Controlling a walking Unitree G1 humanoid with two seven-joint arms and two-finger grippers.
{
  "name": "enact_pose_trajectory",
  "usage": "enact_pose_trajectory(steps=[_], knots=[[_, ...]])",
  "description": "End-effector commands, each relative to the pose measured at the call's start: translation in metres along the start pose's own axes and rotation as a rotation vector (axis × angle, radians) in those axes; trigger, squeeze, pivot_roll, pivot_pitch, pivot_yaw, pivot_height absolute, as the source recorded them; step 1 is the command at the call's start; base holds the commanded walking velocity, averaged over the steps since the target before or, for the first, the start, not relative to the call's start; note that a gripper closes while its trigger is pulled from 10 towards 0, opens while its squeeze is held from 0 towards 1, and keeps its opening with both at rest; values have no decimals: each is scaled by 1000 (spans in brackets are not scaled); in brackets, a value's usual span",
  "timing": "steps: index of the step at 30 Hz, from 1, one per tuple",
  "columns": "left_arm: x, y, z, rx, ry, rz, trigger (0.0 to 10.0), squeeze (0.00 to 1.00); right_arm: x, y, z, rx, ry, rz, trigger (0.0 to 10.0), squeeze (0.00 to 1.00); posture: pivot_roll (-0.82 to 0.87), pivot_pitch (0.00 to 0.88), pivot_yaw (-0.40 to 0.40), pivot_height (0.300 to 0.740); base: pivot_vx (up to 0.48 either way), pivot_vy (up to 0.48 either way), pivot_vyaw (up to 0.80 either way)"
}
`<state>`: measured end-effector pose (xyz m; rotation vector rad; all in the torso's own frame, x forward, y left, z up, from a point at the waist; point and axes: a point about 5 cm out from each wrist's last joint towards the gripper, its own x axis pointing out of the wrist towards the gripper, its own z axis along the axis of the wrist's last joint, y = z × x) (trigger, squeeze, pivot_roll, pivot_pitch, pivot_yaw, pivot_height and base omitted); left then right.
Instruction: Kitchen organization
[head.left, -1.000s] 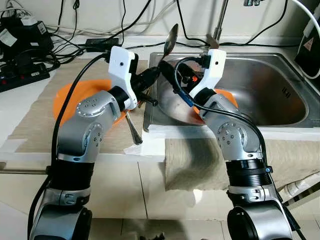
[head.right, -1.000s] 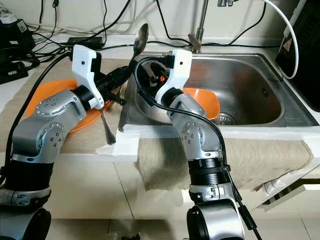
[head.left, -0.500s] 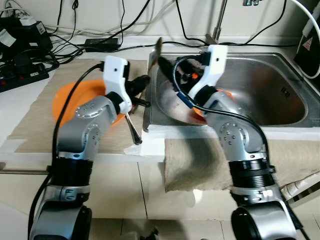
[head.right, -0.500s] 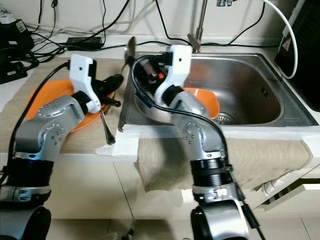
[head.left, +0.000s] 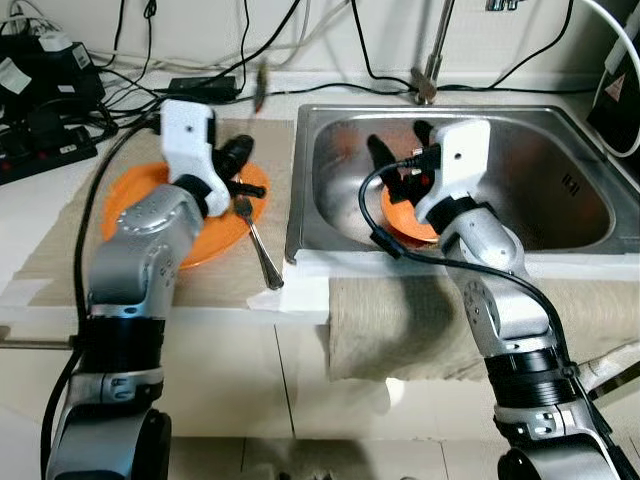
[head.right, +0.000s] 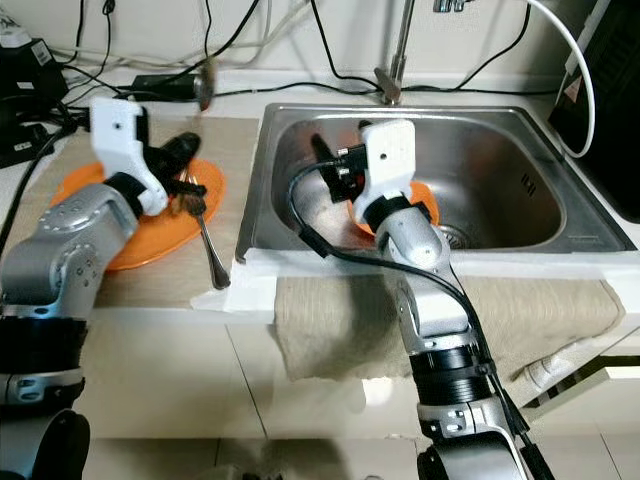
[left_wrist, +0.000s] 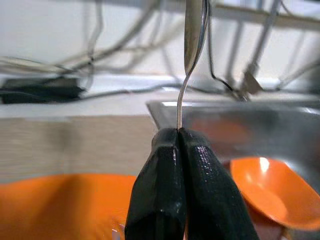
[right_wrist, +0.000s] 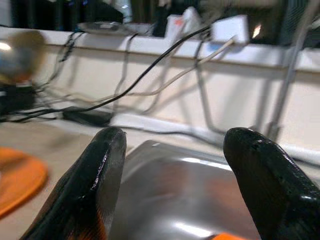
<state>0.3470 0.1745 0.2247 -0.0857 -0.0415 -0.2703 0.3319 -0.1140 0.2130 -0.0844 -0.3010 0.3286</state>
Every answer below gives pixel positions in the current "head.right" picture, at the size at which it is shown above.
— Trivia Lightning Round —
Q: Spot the black charger with white labels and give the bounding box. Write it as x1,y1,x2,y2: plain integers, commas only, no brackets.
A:
0,25,69,111

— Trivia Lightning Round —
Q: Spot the stainless steel sink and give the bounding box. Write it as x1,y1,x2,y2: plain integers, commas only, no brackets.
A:
235,103,636,266

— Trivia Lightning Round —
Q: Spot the orange plastic bowl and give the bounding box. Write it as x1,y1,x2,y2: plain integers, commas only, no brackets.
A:
348,180,441,236

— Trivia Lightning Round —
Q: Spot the steel sink faucet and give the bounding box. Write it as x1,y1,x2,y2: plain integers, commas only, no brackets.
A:
373,0,416,107

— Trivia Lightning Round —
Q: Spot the flat black power adapter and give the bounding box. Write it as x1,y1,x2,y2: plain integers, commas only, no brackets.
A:
130,72,201,99

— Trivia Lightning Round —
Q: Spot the white corrugated hose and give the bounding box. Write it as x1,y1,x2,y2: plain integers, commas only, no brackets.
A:
525,335,640,401

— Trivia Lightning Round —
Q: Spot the beige hanging towel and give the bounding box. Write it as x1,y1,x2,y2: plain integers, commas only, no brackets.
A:
275,275,626,381

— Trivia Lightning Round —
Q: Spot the beige woven counter mat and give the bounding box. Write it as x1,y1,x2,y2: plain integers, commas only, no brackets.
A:
0,115,261,306

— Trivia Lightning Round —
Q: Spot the chrome wall tap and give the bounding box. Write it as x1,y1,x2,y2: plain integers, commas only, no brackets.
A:
432,0,481,13

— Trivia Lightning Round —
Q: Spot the black appliance with warning label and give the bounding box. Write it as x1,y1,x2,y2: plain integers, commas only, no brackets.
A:
550,0,640,223

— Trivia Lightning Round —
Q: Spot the orange plastic plate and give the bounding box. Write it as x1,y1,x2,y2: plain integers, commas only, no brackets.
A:
50,158,226,271

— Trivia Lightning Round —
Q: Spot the black power strip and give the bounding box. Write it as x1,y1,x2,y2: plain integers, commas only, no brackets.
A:
0,120,61,166

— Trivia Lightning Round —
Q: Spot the smooth white water hose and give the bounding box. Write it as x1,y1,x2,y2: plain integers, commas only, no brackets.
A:
525,0,598,159

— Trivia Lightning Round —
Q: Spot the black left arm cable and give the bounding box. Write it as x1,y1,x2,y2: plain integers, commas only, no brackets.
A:
0,120,96,221

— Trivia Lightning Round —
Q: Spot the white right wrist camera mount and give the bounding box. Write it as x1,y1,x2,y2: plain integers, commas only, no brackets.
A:
360,120,419,223

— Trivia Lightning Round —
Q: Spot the steel fork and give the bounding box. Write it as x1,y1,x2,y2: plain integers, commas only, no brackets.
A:
180,175,233,291

